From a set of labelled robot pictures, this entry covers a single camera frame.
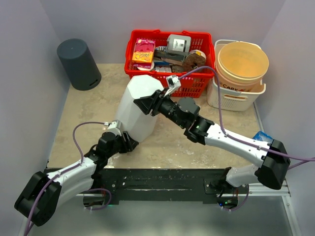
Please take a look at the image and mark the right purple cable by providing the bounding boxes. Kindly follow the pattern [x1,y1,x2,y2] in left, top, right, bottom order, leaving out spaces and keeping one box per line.
[178,66,315,170]

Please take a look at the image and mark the blue plastic bag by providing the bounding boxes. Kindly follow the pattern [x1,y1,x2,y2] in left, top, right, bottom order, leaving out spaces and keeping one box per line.
[252,131,273,143]

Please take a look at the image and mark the red plastic shopping basket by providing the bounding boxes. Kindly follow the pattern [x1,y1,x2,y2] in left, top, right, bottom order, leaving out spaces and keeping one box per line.
[125,29,215,98]

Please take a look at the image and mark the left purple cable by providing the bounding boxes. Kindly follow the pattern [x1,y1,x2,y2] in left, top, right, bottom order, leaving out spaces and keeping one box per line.
[24,121,109,236]

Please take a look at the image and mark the white octagonal bin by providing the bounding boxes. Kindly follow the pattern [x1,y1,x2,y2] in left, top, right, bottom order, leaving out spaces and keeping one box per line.
[115,75,164,143]

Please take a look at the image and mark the grey white device box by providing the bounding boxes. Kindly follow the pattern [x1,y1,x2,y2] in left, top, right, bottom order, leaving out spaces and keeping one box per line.
[167,34,191,55]

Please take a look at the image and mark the white perforated storage basket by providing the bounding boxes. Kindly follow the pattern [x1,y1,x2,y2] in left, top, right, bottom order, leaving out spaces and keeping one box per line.
[206,39,267,112]

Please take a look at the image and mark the dark flat box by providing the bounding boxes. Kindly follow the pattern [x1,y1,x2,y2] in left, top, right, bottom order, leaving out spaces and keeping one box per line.
[153,50,185,66]

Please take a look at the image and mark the dark blue bucket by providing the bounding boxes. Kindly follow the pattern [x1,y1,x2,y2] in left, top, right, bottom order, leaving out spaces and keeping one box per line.
[57,38,101,91]

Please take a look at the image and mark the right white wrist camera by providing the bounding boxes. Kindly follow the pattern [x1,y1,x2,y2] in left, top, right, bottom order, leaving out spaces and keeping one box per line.
[164,75,181,96]

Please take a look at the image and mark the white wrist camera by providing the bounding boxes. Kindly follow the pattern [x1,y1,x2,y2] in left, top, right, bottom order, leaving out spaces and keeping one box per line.
[164,75,181,96]
[103,120,122,136]

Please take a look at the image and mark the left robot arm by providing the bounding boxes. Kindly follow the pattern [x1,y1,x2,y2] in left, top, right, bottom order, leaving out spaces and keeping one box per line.
[14,131,139,226]

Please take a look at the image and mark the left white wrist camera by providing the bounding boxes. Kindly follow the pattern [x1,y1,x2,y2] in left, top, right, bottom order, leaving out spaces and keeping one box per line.
[103,120,122,136]

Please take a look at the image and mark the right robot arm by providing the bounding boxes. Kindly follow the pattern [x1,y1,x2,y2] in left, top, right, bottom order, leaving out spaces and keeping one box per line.
[134,90,290,190]

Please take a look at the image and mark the pink yellow snack box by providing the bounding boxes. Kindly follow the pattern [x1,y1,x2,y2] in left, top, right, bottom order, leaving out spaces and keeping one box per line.
[131,38,156,66]

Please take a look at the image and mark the purple cable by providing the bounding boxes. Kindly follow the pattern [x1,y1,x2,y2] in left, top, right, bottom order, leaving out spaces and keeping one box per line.
[24,121,109,236]
[178,66,315,170]

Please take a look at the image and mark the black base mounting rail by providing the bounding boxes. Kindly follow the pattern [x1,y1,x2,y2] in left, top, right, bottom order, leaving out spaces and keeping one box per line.
[83,169,249,208]

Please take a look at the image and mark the orange translucent bucket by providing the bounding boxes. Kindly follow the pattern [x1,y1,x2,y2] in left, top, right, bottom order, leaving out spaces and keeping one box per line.
[215,40,269,92]

